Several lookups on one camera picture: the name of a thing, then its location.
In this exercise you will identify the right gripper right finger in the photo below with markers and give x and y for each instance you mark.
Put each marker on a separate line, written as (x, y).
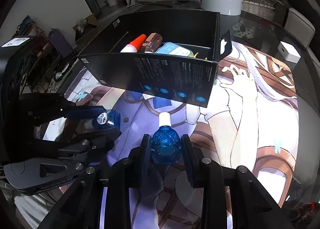
(203, 172)

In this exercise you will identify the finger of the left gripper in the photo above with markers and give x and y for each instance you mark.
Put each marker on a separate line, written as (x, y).
(40, 108)
(61, 166)

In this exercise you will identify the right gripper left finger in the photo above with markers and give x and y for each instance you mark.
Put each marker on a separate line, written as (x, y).
(127, 173)

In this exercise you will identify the blue faceted bottle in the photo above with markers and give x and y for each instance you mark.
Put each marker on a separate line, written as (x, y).
(165, 145)

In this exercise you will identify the blue bottle with label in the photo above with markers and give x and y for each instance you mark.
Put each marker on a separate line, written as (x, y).
(108, 119)

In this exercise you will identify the black cardboard box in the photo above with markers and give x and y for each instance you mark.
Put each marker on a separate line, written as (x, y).
(185, 79)

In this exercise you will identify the white glue bottle red cap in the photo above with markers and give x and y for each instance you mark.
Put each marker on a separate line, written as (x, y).
(135, 45)

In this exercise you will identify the green blue plastic case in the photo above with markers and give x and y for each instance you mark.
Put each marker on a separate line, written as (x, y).
(174, 49)

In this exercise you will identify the amber handle screwdriver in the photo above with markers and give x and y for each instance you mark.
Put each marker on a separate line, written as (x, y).
(152, 43)

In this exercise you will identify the purple tall box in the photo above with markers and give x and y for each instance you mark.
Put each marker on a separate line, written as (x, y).
(59, 42)

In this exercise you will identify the brown cardboard box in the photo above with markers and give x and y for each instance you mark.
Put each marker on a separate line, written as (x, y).
(85, 26)

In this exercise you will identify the anime printed desk mat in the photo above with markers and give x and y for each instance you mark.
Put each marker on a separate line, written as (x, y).
(251, 119)

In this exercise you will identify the small white charger cube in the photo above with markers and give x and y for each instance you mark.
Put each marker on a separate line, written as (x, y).
(289, 52)

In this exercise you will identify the grey sofa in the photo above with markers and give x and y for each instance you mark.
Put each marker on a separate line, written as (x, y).
(299, 27)

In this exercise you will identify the wicker basket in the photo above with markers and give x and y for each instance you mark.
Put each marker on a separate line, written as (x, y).
(260, 8)

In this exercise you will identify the black jacket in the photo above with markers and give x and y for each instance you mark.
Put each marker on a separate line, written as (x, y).
(304, 7)

